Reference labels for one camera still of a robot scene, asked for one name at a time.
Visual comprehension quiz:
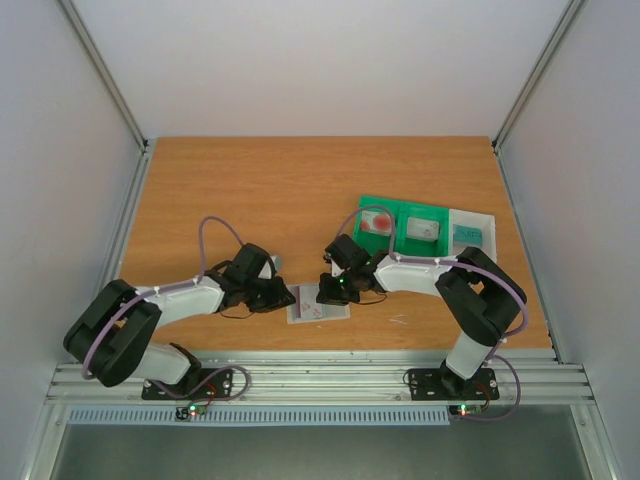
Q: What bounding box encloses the translucent grey card holder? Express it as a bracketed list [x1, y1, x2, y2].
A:
[286, 284, 351, 324]

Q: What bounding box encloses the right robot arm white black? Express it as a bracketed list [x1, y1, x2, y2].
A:
[316, 234, 529, 399]

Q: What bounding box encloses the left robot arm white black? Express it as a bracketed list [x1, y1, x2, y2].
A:
[63, 243, 296, 398]

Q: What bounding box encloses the red card black stripe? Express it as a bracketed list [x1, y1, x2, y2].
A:
[290, 285, 300, 323]

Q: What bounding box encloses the card with red circles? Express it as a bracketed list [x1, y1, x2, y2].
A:
[359, 210, 394, 236]

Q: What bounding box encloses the grey patterned card in bin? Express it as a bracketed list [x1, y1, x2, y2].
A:
[406, 217, 440, 242]

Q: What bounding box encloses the teal VIP card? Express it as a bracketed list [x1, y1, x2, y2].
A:
[453, 225, 483, 248]

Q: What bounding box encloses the green left bin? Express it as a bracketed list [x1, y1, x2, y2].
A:
[353, 195, 403, 255]

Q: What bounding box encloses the green bin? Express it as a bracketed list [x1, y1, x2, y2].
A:
[353, 195, 403, 255]
[395, 202, 450, 257]

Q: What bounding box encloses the green middle bin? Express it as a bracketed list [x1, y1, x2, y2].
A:
[395, 202, 450, 257]

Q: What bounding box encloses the white right bin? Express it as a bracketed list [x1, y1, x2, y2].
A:
[448, 209, 497, 262]

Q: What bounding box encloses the left small circuit board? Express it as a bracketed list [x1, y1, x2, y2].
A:
[174, 405, 208, 421]

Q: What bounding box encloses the small circuit board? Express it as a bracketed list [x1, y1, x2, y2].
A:
[449, 404, 487, 418]
[174, 405, 208, 421]

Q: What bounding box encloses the right small circuit board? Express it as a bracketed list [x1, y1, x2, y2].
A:
[449, 404, 487, 418]

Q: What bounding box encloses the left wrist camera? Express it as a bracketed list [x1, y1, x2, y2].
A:
[271, 255, 282, 271]

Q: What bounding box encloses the aluminium front rail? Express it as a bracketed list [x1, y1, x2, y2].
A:
[45, 349, 595, 406]

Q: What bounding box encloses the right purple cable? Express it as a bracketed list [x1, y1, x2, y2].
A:
[333, 206, 531, 424]

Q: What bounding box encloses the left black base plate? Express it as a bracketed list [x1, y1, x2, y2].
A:
[141, 368, 234, 401]

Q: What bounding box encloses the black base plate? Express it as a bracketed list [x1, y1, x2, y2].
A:
[402, 368, 500, 401]
[141, 368, 234, 401]

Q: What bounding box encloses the grey slotted cable duct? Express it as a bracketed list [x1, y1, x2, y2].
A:
[67, 405, 450, 427]

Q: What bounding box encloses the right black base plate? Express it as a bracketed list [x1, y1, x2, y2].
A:
[402, 368, 500, 401]

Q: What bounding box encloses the left aluminium frame post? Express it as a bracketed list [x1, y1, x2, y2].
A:
[55, 0, 148, 152]

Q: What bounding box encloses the aluminium frame post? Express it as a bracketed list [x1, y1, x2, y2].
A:
[492, 0, 587, 156]
[55, 0, 148, 152]

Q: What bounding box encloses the right aluminium frame post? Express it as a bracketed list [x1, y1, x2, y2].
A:
[492, 0, 587, 156]

